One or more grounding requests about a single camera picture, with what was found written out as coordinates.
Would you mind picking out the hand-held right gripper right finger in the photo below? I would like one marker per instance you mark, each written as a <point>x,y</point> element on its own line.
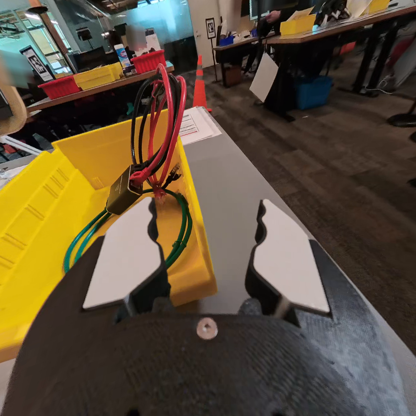
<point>286,260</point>

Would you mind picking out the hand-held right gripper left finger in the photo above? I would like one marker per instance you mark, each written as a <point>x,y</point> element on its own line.
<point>126,253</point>

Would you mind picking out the black network splitter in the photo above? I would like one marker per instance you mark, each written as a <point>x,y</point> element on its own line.
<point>122,191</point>

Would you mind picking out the yellow plastic bin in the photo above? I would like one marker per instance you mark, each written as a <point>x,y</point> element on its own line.
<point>97,76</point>
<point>297,24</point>
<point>97,152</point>

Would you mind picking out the grey desk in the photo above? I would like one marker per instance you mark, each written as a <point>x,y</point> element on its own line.
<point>234,182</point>

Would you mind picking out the white printed paper sheet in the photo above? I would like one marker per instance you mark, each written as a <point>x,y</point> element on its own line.
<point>198,125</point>

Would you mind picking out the long wooden table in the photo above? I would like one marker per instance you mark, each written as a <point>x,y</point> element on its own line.
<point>107,87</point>
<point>341,26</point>

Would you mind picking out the blue plastic bin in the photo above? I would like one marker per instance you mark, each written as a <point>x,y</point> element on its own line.
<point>313,92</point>
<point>226,40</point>

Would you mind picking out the red plastic bin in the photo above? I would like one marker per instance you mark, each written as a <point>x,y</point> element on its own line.
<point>148,61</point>
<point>61,87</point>

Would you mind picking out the orange traffic cone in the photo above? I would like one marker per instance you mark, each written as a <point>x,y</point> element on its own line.
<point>199,87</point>

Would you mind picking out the black round stand base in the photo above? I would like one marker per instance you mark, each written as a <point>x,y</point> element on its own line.
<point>401,120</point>

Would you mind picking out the beige backed display panel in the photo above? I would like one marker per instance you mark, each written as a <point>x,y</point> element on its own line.
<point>13,110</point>

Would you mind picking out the white board sheet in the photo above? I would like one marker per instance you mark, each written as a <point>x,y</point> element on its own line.
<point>265,76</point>

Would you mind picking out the white wipes bottle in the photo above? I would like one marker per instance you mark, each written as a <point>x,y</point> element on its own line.
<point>123,57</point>

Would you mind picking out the black white marker board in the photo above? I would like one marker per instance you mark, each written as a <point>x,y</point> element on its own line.
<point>35,63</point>

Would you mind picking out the framed sign on post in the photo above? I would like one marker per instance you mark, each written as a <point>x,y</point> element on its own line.
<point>210,27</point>

